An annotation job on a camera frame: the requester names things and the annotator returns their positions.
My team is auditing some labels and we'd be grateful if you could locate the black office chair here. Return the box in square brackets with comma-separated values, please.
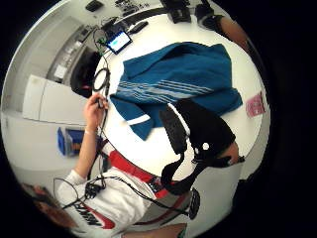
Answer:
[69, 51, 102, 99]

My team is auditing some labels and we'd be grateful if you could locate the white cabinet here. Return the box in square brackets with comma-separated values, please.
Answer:
[22, 74, 89, 126]

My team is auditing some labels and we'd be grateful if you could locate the blue storage crate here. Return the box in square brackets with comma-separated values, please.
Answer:
[56, 126, 85, 157]

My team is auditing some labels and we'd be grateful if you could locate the blue striped jacket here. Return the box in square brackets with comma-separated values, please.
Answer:
[109, 42, 244, 142]

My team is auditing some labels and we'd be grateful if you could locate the tablet with lit screen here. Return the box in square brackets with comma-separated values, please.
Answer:
[106, 30, 134, 56]

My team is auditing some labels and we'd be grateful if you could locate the black remote control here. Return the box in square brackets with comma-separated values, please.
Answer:
[127, 20, 150, 36]

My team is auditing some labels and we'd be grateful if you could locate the pink paper packet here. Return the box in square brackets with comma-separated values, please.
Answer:
[245, 91, 267, 119]

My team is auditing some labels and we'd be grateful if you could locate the person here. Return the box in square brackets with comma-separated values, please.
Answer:
[21, 148, 199, 238]

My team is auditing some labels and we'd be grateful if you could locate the black device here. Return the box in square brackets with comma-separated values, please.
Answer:
[167, 0, 193, 25]

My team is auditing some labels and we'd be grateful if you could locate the thin black cable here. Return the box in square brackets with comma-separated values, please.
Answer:
[53, 174, 193, 217]

